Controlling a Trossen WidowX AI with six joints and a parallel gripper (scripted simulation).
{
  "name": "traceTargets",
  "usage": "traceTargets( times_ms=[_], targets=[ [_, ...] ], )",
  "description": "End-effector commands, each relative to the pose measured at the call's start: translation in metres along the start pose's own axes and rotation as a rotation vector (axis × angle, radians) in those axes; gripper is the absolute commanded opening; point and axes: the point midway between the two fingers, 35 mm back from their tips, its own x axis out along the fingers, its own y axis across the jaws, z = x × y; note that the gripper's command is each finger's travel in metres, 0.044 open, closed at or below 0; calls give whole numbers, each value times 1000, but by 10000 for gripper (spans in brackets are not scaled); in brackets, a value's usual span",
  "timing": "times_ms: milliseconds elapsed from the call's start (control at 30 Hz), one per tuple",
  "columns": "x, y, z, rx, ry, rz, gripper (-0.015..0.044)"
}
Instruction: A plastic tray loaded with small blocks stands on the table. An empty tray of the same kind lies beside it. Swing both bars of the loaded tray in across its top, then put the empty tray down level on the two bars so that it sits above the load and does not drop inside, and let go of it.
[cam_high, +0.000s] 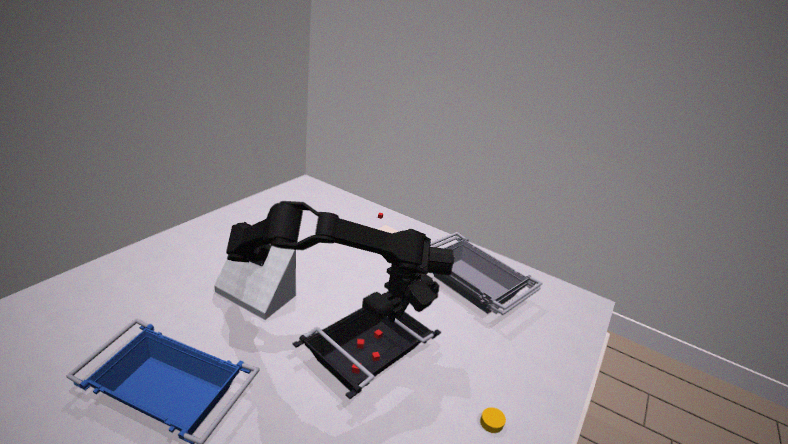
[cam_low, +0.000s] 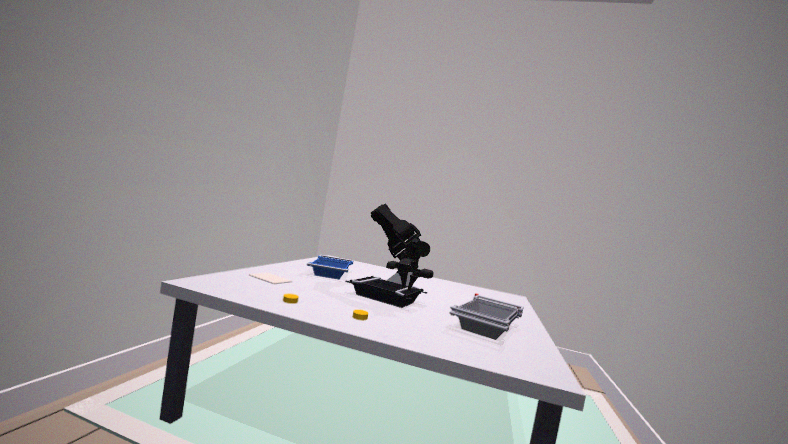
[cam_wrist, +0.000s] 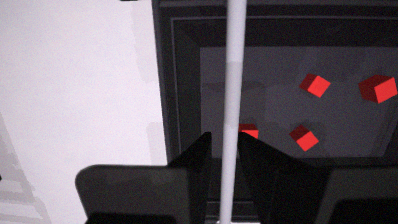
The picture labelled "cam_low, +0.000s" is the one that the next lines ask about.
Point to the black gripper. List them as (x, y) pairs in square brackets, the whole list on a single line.
[(425, 273)]

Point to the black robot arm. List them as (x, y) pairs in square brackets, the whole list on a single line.
[(397, 232)]

